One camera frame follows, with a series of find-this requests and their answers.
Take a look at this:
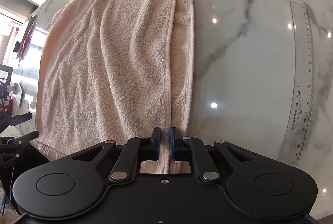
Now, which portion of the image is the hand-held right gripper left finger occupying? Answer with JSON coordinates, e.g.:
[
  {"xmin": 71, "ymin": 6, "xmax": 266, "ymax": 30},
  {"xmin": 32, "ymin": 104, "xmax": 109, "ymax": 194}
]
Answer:
[{"xmin": 70, "ymin": 126, "xmax": 162, "ymax": 183}]

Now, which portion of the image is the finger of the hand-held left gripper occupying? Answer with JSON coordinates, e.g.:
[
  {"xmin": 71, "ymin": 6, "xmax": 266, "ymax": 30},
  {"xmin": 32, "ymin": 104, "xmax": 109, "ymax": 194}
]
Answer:
[
  {"xmin": 0, "ymin": 131, "xmax": 40, "ymax": 155},
  {"xmin": 0, "ymin": 112, "xmax": 33, "ymax": 134}
]

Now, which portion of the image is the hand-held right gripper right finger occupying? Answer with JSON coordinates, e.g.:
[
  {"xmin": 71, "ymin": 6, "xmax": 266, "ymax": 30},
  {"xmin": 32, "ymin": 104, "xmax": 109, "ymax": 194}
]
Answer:
[{"xmin": 169, "ymin": 127, "xmax": 257, "ymax": 182}]

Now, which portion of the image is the pink terry towel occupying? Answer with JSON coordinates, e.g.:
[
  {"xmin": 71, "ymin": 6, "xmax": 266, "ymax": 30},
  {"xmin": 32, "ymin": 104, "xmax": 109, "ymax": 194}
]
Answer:
[{"xmin": 35, "ymin": 0, "xmax": 196, "ymax": 175}]

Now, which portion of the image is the clear plastic ruler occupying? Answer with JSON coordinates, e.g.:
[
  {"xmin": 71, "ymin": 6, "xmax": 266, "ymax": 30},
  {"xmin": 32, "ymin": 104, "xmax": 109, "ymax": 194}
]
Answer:
[{"xmin": 289, "ymin": 0, "xmax": 315, "ymax": 168}]

